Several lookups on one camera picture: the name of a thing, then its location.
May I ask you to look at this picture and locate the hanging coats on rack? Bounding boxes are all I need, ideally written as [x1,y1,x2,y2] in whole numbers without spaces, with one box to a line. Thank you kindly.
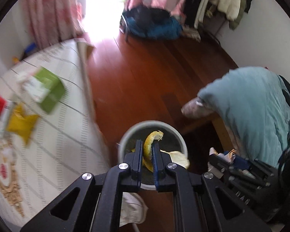
[185,0,254,31]

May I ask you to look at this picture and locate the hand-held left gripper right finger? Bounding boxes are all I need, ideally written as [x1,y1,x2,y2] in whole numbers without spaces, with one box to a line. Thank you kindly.
[152,141,273,232]

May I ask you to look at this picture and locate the pale fruit peel piece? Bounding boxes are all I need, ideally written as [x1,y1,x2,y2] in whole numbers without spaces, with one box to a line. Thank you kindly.
[160,150,190,170]

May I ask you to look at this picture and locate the yellow snack packet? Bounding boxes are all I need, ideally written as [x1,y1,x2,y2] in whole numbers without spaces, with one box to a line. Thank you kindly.
[5,103,40,146]

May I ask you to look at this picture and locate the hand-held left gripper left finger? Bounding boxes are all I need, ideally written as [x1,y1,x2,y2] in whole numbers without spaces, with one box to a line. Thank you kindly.
[20,139,143,232]

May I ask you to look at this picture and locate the white crumpled cloth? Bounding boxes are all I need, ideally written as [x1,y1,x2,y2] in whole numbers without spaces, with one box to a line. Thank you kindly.
[119,193,148,227]

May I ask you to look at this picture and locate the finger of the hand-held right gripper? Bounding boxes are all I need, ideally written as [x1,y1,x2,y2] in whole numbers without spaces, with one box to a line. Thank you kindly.
[208,154,235,176]
[233,158,276,187]

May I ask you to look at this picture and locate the white patterned tablecloth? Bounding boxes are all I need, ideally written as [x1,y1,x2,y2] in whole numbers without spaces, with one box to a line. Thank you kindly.
[0,39,112,228]

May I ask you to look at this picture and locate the small blue object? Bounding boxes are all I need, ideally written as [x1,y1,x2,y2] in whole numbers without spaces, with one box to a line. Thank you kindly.
[23,43,38,56]

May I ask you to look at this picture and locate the blue and black bag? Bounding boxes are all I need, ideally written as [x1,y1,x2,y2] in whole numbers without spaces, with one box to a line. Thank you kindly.
[121,6,183,40]

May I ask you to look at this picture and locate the light blue quilt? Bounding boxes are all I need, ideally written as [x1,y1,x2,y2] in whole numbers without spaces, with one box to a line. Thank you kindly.
[198,66,290,168]

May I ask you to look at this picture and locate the grey round waste bin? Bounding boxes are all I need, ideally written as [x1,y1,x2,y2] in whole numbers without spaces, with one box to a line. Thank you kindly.
[119,120,188,190]

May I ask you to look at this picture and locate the green tissue box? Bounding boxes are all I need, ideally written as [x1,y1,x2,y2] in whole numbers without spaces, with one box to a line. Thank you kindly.
[23,67,66,114]

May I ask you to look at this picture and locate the yellow fruit peel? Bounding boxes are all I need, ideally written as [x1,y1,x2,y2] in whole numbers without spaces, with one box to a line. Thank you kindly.
[132,130,164,172]

